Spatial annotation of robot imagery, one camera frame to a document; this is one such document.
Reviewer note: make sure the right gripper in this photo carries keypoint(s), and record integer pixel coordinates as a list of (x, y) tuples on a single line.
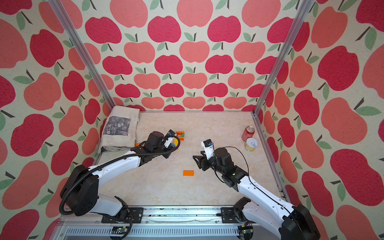
[(202, 161)]

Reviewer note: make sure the folded beige towel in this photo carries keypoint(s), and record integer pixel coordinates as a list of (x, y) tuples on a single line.
[(119, 131)]

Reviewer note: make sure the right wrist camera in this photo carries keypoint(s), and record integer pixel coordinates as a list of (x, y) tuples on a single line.
[(208, 148)]

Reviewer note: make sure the frame post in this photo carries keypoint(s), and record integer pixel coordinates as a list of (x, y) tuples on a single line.
[(284, 51), (71, 31)]

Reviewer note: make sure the left frame post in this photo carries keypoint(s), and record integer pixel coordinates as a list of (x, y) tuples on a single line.
[(71, 31)]

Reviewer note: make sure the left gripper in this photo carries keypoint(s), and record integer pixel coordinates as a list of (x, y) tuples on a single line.
[(167, 154)]

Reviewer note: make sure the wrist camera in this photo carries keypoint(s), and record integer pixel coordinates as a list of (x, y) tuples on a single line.
[(208, 148), (169, 138)]

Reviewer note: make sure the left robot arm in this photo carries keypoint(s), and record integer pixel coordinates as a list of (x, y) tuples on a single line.
[(80, 194)]

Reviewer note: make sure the red soda can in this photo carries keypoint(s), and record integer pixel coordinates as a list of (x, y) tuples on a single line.
[(249, 131)]

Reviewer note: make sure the orange lego brick small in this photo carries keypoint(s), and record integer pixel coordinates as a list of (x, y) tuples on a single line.
[(188, 173)]

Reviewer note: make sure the right frame post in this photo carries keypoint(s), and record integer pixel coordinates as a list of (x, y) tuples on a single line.
[(284, 51)]

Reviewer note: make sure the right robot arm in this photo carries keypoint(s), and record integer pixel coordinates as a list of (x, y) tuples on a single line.
[(285, 220)]

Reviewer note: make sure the yellow tin can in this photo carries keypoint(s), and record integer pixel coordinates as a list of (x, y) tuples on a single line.
[(251, 144)]

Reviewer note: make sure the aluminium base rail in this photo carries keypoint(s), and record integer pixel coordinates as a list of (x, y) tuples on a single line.
[(249, 222)]

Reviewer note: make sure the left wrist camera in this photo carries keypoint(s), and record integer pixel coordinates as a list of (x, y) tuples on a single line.
[(169, 138)]

